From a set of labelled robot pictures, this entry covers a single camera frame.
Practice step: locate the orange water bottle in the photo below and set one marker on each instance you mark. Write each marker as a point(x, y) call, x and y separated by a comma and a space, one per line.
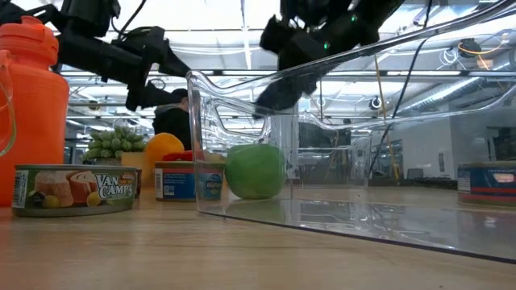
point(36, 121)

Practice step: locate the yellow pole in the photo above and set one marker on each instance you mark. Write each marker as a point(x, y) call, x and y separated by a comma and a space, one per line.
point(382, 100)

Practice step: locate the blue label tuna can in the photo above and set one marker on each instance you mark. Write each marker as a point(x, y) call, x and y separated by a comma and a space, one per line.
point(175, 183)
point(488, 181)

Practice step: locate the green grapes bunch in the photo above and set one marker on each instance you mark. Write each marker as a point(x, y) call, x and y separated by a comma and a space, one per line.
point(113, 143)

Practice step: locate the round ceiling camera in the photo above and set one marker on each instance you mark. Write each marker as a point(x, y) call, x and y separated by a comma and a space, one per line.
point(375, 103)

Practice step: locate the clear plastic bin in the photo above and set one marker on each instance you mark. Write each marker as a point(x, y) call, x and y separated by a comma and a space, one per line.
point(403, 225)

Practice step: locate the green round toy fruit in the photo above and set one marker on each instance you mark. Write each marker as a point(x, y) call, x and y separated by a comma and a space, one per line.
point(254, 171)

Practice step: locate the orange toy fruit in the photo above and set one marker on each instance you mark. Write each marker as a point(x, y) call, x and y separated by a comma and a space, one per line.
point(163, 145)

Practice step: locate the black ceiling device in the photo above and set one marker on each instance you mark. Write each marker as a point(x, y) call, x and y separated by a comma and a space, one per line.
point(469, 47)

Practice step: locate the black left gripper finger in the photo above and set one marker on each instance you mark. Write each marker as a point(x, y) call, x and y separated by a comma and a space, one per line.
point(145, 96)
point(149, 44)

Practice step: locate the red toy food item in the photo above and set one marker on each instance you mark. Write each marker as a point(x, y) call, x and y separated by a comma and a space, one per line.
point(177, 156)

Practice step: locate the person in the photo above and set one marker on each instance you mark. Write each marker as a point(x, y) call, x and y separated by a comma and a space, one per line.
point(173, 125)

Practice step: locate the silver ventilation duct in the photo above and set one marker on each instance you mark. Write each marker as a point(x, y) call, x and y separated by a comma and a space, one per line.
point(455, 90)

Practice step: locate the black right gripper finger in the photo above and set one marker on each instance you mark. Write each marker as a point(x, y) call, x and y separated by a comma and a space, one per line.
point(288, 90)
point(280, 36)

